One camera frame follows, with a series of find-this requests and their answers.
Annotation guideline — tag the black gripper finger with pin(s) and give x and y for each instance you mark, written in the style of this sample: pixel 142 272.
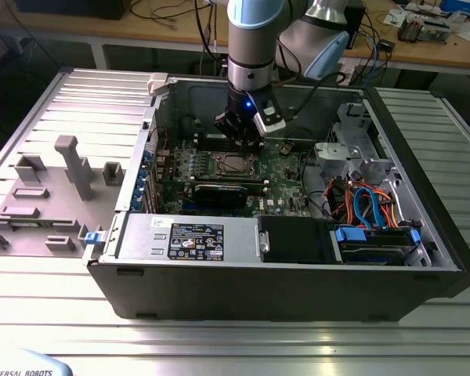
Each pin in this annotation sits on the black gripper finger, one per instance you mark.
pixel 227 123
pixel 256 145

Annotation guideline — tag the silver CPU plate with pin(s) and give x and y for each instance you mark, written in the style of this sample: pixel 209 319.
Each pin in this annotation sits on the silver CPU plate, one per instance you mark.
pixel 239 164

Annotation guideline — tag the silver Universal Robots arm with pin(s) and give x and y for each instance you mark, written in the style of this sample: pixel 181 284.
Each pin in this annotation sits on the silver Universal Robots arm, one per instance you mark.
pixel 250 51

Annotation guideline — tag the white clipped RAM slot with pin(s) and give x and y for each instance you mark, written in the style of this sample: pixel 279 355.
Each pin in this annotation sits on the white clipped RAM slot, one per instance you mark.
pixel 205 135
pixel 254 182
pixel 205 144

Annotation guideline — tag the black RAM slot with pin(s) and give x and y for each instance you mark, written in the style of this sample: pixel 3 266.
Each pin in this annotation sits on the black RAM slot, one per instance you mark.
pixel 254 179
pixel 205 139
pixel 205 148
pixel 254 185

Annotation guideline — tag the CPU socket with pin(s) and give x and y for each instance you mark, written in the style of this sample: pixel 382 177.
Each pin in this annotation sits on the CPU socket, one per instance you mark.
pixel 235 175

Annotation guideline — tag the blue expansion slot clip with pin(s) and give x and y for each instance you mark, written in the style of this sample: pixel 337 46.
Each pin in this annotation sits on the blue expansion slot clip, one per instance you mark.
pixel 137 197
pixel 142 177
pixel 145 156

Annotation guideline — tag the round coin battery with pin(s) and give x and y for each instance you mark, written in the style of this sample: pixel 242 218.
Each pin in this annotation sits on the round coin battery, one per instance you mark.
pixel 286 148

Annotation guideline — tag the green motherboard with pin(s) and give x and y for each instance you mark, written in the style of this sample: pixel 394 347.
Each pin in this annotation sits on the green motherboard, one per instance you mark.
pixel 282 184

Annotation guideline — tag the black graphics card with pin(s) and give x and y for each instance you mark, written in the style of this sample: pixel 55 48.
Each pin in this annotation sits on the black graphics card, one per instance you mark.
pixel 219 196

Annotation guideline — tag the silver metal drive cage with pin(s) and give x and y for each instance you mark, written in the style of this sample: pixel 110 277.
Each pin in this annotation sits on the silver metal drive cage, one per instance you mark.
pixel 356 133

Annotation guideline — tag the wooden desk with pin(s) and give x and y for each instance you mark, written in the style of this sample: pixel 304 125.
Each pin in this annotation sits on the wooden desk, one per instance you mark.
pixel 160 33

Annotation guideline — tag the hard disk in blue carrier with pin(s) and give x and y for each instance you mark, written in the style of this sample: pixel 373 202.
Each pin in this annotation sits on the hard disk in blue carrier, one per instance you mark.
pixel 352 236

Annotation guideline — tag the black desktop box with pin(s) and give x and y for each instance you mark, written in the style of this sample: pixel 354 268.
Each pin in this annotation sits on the black desktop box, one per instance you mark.
pixel 358 37

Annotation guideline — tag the silver power supply unit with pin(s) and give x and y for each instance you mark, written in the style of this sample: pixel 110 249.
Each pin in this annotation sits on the silver power supply unit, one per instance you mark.
pixel 149 239

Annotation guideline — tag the black open PC case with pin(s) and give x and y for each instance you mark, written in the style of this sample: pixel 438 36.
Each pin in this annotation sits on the black open PC case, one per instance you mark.
pixel 258 293

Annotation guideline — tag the small black box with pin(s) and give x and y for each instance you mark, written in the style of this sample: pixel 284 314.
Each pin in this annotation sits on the small black box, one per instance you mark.
pixel 385 45

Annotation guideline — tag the blue plastic latch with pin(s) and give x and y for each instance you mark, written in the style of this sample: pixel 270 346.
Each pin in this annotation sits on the blue plastic latch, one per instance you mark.
pixel 94 238

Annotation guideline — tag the small finned metal device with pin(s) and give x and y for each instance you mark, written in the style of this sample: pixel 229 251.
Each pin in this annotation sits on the small finned metal device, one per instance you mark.
pixel 409 31

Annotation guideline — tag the grey parts rack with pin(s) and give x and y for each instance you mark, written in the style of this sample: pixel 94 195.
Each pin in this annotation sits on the grey parts rack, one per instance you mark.
pixel 58 211

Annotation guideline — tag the black equipment box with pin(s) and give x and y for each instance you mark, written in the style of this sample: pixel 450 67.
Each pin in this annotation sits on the black equipment box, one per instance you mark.
pixel 70 8

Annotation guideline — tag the green circuit device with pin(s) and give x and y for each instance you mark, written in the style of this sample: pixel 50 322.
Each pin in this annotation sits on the green circuit device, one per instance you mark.
pixel 434 31

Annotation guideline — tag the blue cardboard box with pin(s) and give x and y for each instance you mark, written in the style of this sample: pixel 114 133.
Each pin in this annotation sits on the blue cardboard box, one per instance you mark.
pixel 462 4

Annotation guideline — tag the pale blue teach pendant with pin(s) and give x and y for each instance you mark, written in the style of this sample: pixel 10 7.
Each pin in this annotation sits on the pale blue teach pendant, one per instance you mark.
pixel 23 364

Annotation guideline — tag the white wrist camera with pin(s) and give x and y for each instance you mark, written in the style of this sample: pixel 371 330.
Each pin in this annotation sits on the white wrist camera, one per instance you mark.
pixel 272 126

